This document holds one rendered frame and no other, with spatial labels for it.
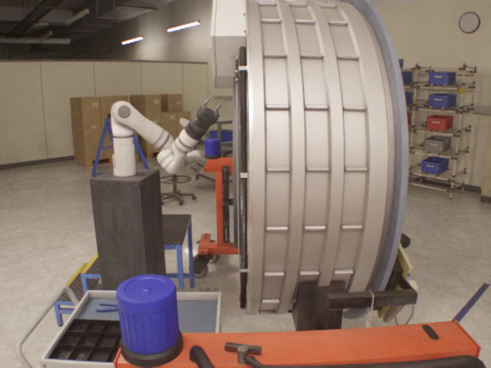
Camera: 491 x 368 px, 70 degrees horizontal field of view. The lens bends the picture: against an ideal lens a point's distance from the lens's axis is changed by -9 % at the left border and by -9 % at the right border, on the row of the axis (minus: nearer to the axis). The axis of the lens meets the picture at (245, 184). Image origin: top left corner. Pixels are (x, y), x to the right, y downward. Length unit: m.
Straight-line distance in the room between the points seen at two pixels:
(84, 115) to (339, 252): 7.22
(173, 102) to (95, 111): 2.13
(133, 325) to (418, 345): 0.57
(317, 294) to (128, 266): 0.88
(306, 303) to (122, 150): 1.00
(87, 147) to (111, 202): 6.44
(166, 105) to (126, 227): 7.75
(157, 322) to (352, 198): 0.69
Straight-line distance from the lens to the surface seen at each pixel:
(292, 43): 1.26
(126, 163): 1.75
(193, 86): 10.59
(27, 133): 9.01
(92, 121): 8.15
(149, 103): 8.64
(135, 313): 0.73
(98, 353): 1.36
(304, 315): 1.39
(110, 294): 1.65
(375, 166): 1.17
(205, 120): 1.44
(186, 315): 1.49
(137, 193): 1.67
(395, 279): 1.36
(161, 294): 0.73
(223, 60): 1.39
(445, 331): 0.95
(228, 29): 1.36
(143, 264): 1.78
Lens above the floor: 1.47
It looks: 14 degrees down
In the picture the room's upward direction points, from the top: straight up
